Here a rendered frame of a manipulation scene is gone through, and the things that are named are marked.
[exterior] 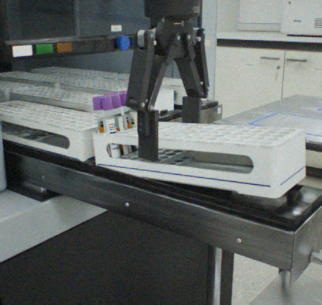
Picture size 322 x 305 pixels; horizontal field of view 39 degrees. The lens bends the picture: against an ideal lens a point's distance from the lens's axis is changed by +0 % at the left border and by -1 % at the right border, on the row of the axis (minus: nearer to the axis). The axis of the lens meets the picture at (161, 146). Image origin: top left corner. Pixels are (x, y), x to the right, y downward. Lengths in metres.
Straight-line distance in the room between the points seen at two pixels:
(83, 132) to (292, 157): 0.32
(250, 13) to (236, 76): 0.79
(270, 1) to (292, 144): 3.21
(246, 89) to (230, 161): 2.50
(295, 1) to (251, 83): 0.58
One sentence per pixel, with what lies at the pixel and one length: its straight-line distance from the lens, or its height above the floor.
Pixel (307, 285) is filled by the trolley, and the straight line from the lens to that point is 1.43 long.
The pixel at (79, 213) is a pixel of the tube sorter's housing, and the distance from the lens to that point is 0.85.
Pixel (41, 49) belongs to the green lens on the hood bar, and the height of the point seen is 0.98.
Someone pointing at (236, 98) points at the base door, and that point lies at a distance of 3.20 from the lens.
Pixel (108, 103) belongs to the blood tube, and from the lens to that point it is 0.66.
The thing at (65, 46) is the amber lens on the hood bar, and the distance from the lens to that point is 0.85.
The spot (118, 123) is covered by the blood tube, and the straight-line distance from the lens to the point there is 0.68.
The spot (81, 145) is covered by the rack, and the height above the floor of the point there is 0.84.
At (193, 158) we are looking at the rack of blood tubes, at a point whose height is 0.82.
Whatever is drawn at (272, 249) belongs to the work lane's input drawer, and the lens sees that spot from 0.55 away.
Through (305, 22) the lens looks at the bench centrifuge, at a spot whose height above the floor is 0.99.
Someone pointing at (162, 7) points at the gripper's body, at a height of 1.05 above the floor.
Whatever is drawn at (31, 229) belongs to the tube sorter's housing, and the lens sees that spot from 0.78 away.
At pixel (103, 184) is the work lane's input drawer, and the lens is 0.67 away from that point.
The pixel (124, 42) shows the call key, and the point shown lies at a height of 0.98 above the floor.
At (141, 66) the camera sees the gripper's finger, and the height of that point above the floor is 0.97.
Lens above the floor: 1.04
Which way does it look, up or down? 16 degrees down
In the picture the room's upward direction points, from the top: straight up
